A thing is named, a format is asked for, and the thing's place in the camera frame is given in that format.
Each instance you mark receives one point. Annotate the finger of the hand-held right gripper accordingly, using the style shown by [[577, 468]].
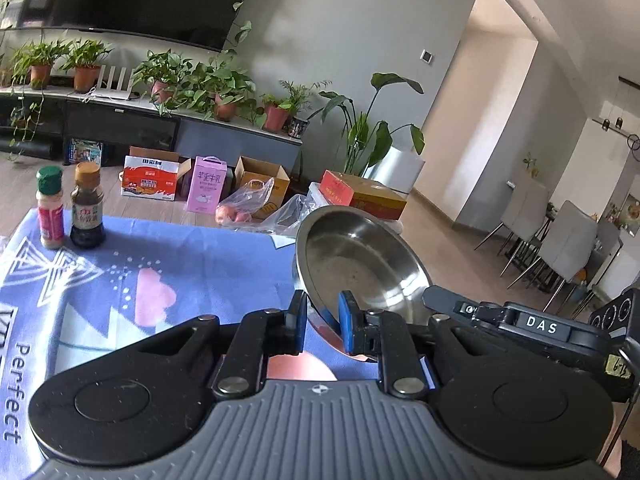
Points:
[[442, 300]]

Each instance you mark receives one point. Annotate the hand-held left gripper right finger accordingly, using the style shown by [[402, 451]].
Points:
[[346, 325]]

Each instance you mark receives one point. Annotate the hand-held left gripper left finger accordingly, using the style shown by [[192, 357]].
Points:
[[300, 320]]

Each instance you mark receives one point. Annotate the pink bowl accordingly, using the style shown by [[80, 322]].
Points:
[[300, 369]]

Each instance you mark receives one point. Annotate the stainless steel bowl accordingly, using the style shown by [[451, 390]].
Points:
[[360, 260]]

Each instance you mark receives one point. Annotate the grey dining chair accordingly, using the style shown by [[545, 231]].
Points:
[[607, 240], [565, 240], [525, 205]]

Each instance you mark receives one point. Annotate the clear plastic bag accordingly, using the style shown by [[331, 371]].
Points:
[[295, 215]]

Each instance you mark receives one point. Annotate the plastic bag of apples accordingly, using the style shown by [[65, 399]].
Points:
[[240, 207]]

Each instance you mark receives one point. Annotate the red and gold box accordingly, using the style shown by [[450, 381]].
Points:
[[360, 192]]

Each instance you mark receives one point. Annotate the white floor planter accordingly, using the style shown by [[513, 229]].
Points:
[[405, 170]]

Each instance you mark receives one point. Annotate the brown cardboard box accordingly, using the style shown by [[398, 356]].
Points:
[[277, 185]]

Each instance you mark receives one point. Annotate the blue printed tablecloth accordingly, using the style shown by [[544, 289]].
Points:
[[175, 260]]

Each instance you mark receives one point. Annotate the small plant on dining table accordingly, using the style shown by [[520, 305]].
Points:
[[531, 165]]

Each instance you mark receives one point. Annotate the pink carton box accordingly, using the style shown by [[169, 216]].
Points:
[[206, 185]]

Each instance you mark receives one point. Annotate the large leafy floor plant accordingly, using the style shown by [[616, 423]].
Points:
[[370, 140]]

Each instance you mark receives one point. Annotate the fern in dark pot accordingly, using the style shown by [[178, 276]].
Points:
[[296, 127]]

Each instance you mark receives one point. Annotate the potted plant in terracotta pot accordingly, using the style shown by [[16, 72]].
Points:
[[161, 91], [276, 119], [41, 76], [225, 107], [86, 79]]

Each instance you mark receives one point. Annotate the dark tv cabinet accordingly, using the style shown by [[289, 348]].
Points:
[[210, 137]]

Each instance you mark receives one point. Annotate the red and white cardboard box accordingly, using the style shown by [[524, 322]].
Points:
[[150, 180]]

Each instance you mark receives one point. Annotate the pendant lamp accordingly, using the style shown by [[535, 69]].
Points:
[[619, 122]]

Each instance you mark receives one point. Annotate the dark soy sauce bottle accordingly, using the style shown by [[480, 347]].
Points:
[[87, 220]]

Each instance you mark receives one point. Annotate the green-capped spice bottle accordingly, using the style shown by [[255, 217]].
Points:
[[51, 220]]

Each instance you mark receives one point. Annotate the colourful printed box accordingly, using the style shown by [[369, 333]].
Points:
[[85, 151]]

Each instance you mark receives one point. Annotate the hanging vine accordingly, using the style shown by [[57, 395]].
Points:
[[245, 30]]

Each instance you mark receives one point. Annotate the white router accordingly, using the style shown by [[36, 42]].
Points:
[[115, 85]]

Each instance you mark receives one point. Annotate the black cylinder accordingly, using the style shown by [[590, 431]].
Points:
[[30, 149]]

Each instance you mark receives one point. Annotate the black television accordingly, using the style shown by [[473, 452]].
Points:
[[135, 0]]

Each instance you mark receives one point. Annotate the framed wall picture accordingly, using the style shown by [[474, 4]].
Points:
[[631, 217]]

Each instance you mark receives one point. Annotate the wall switch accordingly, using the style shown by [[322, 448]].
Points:
[[427, 56]]

